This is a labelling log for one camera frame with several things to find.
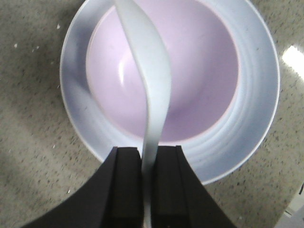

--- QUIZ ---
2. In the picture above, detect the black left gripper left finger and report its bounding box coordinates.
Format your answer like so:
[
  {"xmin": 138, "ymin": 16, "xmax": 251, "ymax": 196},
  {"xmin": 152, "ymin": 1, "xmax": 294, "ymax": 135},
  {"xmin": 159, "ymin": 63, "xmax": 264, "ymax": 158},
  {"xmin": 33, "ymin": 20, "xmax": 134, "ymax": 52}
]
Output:
[{"xmin": 25, "ymin": 147, "xmax": 143, "ymax": 228}]

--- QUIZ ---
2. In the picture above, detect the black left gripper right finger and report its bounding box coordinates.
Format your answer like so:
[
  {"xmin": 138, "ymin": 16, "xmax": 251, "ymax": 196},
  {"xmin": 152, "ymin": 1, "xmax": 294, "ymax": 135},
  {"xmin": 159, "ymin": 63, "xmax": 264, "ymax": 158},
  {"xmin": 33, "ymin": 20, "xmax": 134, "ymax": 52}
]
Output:
[{"xmin": 152, "ymin": 146, "xmax": 234, "ymax": 228}]

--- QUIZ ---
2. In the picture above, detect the purple plastic bowl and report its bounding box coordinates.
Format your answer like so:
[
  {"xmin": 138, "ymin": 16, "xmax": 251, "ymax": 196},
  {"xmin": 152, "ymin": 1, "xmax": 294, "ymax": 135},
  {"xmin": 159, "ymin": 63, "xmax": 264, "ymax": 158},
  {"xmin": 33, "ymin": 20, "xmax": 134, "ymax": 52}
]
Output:
[{"xmin": 86, "ymin": 0, "xmax": 239, "ymax": 142}]

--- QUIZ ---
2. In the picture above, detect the light blue plastic spoon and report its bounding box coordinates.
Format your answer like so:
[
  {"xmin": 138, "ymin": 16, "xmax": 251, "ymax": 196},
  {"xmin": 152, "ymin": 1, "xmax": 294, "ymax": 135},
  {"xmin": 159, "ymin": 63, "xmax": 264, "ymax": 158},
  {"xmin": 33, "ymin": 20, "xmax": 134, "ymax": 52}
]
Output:
[{"xmin": 114, "ymin": 0, "xmax": 171, "ymax": 228}]

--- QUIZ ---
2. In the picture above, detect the light blue plastic plate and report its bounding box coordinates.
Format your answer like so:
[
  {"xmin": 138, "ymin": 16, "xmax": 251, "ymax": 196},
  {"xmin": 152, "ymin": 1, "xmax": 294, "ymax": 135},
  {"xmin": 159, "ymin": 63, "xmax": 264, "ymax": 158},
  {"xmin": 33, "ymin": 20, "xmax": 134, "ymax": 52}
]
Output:
[{"xmin": 60, "ymin": 0, "xmax": 280, "ymax": 184}]

